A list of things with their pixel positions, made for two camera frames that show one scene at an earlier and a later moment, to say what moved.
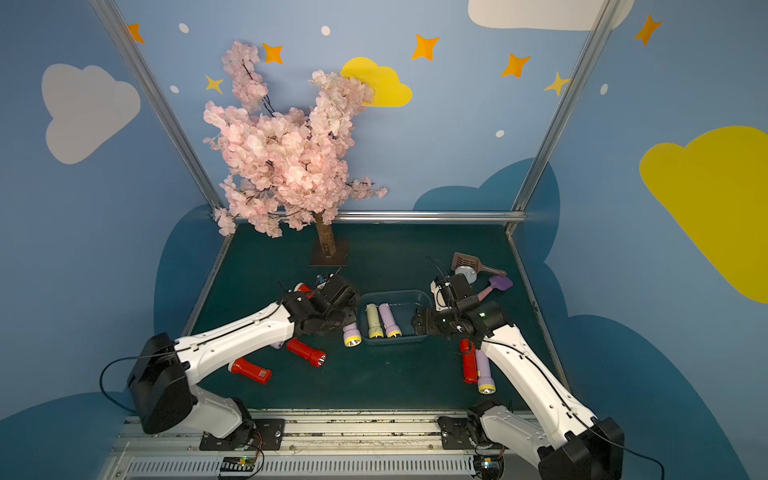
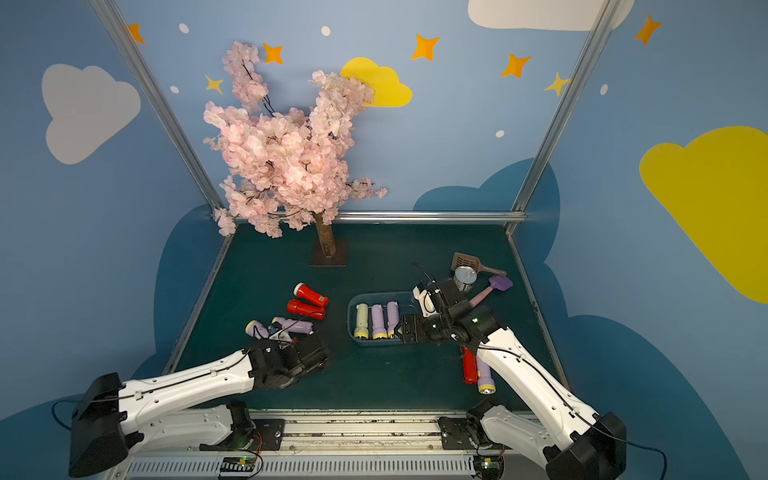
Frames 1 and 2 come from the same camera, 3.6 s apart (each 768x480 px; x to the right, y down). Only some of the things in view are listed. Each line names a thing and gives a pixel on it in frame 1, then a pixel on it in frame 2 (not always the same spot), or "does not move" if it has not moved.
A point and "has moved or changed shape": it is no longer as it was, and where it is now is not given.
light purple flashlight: [352, 336] -> [378, 330]
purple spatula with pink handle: [500, 282] does not move
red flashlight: [301, 287] does not move
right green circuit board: [489, 466] does not move
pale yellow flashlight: [374, 327] has moved or changed shape
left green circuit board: [238, 464] does not move
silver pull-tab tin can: [468, 272] does not move
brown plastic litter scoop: [460, 259] does not move
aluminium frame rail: [433, 216] does not move
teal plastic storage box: [403, 305] has moved or changed shape
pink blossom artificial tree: [285, 168] does not move
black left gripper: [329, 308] -> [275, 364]
